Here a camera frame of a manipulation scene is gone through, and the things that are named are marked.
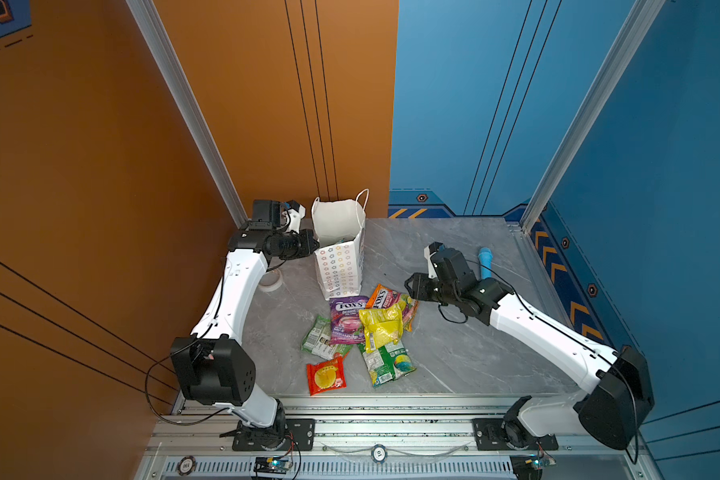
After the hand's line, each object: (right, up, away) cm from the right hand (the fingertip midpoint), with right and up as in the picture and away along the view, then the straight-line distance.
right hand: (408, 285), depth 80 cm
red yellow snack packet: (-22, -26, +3) cm, 34 cm away
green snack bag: (-5, -22, +3) cm, 23 cm away
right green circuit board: (+27, -42, -9) cm, 51 cm away
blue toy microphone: (+31, +6, +26) cm, 41 cm away
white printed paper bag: (-21, +16, +20) cm, 33 cm away
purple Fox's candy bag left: (-18, -12, +11) cm, 24 cm away
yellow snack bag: (-7, -12, +5) cm, 15 cm away
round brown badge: (-54, -41, -10) cm, 68 cm away
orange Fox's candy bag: (-6, -6, +16) cm, 18 cm away
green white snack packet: (-26, -18, +8) cm, 33 cm away
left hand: (-24, +12, +2) cm, 27 cm away
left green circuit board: (-33, -42, -9) cm, 54 cm away
